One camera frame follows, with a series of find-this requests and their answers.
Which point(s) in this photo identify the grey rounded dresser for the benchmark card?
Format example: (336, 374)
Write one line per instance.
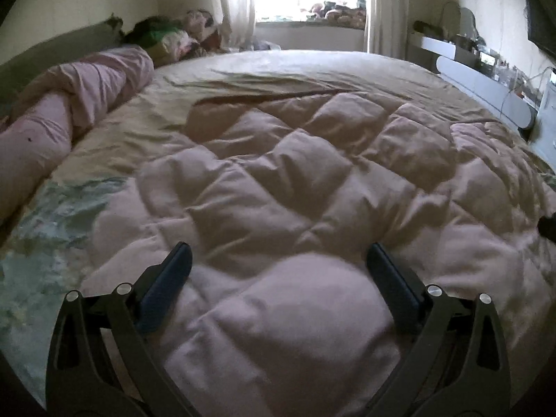
(499, 100)

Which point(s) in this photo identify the grey padded headboard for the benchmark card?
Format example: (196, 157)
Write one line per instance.
(20, 70)

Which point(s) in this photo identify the white chest of drawers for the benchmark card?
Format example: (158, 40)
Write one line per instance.
(543, 135)

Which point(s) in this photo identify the black wall television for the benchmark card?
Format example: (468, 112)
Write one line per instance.
(541, 30)

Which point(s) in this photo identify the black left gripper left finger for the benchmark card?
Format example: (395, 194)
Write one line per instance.
(99, 363)

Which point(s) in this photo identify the arched vanity mirror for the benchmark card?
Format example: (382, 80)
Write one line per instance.
(457, 21)

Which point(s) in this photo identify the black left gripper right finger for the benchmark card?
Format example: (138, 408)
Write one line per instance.
(457, 364)

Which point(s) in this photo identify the sheer white curtain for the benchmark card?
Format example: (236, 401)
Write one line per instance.
(386, 27)
(237, 20)

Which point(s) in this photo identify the right sheer white curtain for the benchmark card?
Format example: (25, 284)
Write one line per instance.
(386, 27)

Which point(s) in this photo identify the plush toys on windowsill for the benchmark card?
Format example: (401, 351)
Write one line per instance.
(330, 13)

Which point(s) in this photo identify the rolled pink duvet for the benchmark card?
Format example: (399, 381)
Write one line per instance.
(59, 106)

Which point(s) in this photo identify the left sheer white curtain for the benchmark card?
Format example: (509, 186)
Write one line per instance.
(237, 20)

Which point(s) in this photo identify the pile of mixed clothes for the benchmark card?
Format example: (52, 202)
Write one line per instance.
(168, 40)

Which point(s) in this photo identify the tan bed sheet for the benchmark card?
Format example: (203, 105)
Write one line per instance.
(149, 124)

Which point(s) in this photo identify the grey vanity table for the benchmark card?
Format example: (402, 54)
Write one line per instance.
(424, 51)

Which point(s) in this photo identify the light teal patterned blanket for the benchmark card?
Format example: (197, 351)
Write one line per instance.
(44, 257)

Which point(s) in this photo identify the pink quilted coat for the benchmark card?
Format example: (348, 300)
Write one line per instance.
(280, 201)

